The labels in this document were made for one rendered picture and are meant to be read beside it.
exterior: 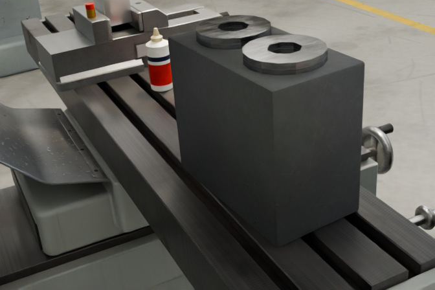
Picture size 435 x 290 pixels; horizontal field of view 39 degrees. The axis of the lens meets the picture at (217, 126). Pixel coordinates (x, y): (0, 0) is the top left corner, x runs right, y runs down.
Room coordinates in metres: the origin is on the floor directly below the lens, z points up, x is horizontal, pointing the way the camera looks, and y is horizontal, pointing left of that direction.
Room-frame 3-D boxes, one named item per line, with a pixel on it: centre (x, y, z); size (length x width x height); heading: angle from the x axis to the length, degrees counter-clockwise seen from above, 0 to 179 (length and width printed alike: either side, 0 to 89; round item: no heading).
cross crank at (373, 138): (1.24, -0.33, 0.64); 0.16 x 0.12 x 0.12; 114
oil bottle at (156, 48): (1.01, 0.09, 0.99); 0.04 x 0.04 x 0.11
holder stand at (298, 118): (0.66, -0.05, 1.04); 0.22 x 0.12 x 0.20; 30
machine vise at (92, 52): (1.17, 0.15, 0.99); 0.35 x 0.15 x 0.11; 116
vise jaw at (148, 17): (1.18, 0.13, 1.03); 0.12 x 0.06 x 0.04; 26
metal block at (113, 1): (1.15, 0.18, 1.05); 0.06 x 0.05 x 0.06; 26
